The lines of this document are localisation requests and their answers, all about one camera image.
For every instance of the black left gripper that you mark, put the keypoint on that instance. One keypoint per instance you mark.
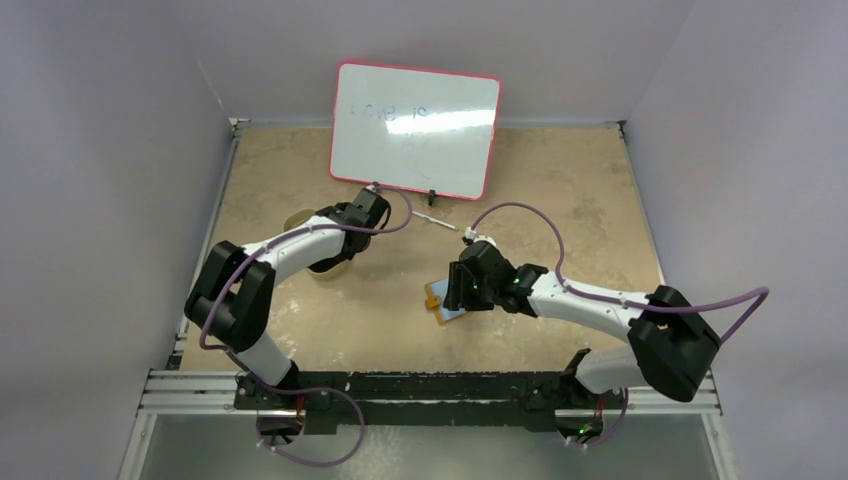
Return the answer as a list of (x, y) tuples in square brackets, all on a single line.
[(343, 258)]

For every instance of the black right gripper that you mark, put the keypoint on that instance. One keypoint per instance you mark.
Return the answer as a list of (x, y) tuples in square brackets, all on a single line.
[(460, 287)]

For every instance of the yellow leather card holder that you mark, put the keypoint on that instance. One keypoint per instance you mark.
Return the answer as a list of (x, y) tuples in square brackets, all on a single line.
[(435, 296)]

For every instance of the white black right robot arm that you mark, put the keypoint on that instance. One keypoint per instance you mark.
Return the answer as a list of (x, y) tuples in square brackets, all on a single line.
[(666, 345)]

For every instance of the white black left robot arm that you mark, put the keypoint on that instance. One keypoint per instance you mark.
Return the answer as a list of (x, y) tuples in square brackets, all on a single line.
[(231, 298)]

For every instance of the white marker pen green cap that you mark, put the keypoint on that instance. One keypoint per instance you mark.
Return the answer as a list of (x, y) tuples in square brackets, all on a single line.
[(435, 221)]

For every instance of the pink framed whiteboard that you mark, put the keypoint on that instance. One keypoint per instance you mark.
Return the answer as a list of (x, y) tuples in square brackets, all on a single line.
[(420, 130)]

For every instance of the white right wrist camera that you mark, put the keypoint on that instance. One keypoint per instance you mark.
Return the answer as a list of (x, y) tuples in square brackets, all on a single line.
[(471, 236)]

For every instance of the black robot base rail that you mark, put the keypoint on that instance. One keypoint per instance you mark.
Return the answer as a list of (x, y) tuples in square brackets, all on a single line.
[(454, 415)]

